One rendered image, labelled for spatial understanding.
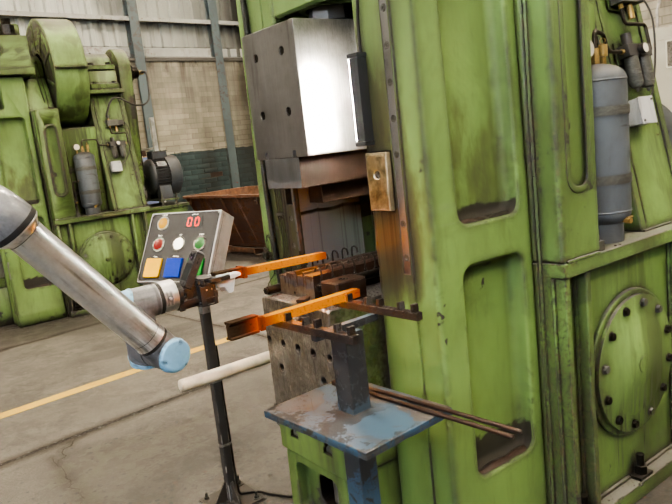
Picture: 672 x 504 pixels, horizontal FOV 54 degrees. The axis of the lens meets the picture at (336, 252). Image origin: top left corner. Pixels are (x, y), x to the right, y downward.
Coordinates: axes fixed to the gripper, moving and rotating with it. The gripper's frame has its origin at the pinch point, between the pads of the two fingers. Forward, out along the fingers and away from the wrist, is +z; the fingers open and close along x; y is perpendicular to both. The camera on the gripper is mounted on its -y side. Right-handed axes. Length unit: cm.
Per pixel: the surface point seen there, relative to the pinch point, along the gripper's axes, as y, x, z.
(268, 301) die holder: 15.0, -11.3, 16.5
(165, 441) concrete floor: 105, -136, 18
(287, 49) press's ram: -63, 9, 24
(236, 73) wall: -161, -858, 508
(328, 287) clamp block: 8.6, 15.5, 22.5
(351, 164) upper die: -27, 8, 43
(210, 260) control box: 1.9, -38.7, 11.1
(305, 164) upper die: -28.9, 7.7, 25.3
